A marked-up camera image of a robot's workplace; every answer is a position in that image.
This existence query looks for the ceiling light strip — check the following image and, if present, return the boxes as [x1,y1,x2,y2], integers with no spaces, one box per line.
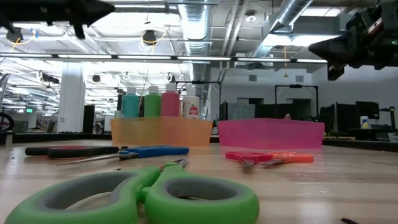
[0,53,328,63]

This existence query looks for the orange-handled scissors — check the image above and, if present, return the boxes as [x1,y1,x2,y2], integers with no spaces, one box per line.
[261,151,315,167]

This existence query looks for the dark desk monitors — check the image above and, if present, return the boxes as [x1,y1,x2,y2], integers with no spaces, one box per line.
[318,101,380,133]

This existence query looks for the white building pillar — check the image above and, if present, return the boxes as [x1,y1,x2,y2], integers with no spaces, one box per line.
[57,63,86,134]

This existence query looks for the black ceiling camera yellow cable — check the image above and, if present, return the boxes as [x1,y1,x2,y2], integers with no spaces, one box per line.
[5,26,35,44]
[140,28,166,47]

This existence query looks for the black and red scissors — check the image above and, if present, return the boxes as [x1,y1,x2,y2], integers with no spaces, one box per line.
[24,145,121,159]

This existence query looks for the pink paint bottle white cap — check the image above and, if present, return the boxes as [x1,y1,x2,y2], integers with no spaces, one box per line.
[160,82,180,118]

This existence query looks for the green paint bottle white cap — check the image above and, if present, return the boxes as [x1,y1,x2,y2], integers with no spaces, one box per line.
[144,85,162,118]

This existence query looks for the teal paint bottle white cap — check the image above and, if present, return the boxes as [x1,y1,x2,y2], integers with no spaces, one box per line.
[121,86,140,118]

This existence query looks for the silver ribbed ceiling duct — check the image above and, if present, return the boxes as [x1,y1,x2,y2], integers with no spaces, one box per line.
[178,0,214,83]

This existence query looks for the translucent pink plastic tray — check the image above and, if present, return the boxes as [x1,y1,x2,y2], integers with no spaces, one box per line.
[217,118,326,149]

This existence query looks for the silver spiral ceiling duct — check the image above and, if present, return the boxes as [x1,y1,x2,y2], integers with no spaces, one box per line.
[248,0,313,60]

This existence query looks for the green-handled scissors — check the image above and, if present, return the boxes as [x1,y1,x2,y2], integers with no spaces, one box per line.
[4,159,261,224]

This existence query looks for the translucent orange plastic tray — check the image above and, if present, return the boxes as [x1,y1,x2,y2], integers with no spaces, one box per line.
[110,116,214,147]

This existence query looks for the red-handled scissors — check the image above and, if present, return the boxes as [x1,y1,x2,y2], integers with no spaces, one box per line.
[225,151,275,169]

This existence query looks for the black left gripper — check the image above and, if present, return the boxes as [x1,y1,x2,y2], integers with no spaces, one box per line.
[40,0,116,40]

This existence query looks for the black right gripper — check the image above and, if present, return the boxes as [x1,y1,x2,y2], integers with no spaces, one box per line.
[308,2,398,82]

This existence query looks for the white paint bottle apple label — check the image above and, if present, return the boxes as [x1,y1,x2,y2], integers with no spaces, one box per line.
[182,85,200,120]

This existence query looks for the blue-handled scissors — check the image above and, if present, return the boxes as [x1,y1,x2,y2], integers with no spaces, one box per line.
[55,145,190,166]

